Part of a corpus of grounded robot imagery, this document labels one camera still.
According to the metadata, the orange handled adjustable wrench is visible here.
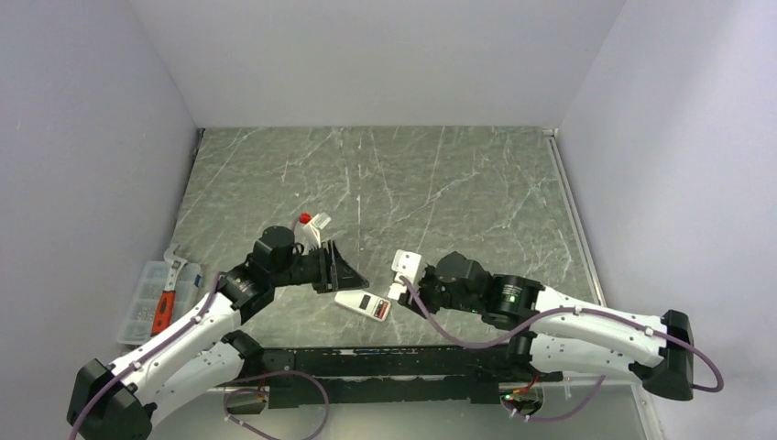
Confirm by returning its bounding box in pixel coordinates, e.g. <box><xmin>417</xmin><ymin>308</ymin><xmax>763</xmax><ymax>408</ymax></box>
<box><xmin>150</xmin><ymin>243</ymin><xmax>187</xmax><ymax>336</ymax></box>

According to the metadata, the clear plastic screw box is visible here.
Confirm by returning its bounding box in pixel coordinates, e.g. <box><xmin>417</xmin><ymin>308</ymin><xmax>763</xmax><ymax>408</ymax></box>
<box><xmin>115</xmin><ymin>261</ymin><xmax>202</xmax><ymax>347</ymax></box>

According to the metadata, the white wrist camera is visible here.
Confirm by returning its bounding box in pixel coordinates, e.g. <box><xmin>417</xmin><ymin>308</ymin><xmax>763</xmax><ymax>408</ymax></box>
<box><xmin>298</xmin><ymin>212</ymin><xmax>332</xmax><ymax>248</ymax></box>
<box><xmin>390</xmin><ymin>249</ymin><xmax>423</xmax><ymax>285</ymax></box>

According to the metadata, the aluminium frame rail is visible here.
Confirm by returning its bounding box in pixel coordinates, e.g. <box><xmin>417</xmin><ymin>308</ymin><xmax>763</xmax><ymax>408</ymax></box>
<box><xmin>542</xmin><ymin>128</ymin><xmax>606</xmax><ymax>305</ymax></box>

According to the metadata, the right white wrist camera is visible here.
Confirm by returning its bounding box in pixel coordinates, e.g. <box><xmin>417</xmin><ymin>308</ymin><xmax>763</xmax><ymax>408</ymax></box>
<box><xmin>390</xmin><ymin>249</ymin><xmax>423</xmax><ymax>285</ymax></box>

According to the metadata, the red white remote control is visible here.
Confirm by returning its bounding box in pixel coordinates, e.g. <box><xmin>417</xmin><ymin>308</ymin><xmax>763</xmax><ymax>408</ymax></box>
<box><xmin>334</xmin><ymin>290</ymin><xmax>391</xmax><ymax>322</ymax></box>

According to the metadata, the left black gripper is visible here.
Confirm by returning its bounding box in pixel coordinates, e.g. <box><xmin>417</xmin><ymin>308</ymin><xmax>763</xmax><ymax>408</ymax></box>
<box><xmin>270</xmin><ymin>239</ymin><xmax>368</xmax><ymax>293</ymax></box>

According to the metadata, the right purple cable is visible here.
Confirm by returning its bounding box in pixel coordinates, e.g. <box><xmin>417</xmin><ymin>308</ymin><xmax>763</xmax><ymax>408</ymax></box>
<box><xmin>397</xmin><ymin>276</ymin><xmax>726</xmax><ymax>424</ymax></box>

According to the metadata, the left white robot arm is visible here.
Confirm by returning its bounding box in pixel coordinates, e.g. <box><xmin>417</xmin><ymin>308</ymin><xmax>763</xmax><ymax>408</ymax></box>
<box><xmin>66</xmin><ymin>225</ymin><xmax>369</xmax><ymax>439</ymax></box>

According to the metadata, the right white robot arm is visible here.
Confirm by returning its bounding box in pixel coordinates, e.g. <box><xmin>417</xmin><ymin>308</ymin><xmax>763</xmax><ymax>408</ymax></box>
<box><xmin>388</xmin><ymin>250</ymin><xmax>697</xmax><ymax>402</ymax></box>

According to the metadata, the white battery cover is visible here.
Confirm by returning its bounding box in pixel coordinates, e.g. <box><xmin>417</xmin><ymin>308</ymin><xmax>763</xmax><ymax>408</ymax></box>
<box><xmin>387</xmin><ymin>282</ymin><xmax>407</xmax><ymax>301</ymax></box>

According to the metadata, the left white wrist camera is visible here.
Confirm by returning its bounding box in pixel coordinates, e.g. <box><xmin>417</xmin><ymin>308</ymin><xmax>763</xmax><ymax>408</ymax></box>
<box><xmin>298</xmin><ymin>212</ymin><xmax>332</xmax><ymax>248</ymax></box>

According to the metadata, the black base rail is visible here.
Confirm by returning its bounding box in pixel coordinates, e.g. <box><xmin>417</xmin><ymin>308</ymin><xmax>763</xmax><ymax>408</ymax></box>
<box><xmin>238</xmin><ymin>345</ymin><xmax>564</xmax><ymax>409</ymax></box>

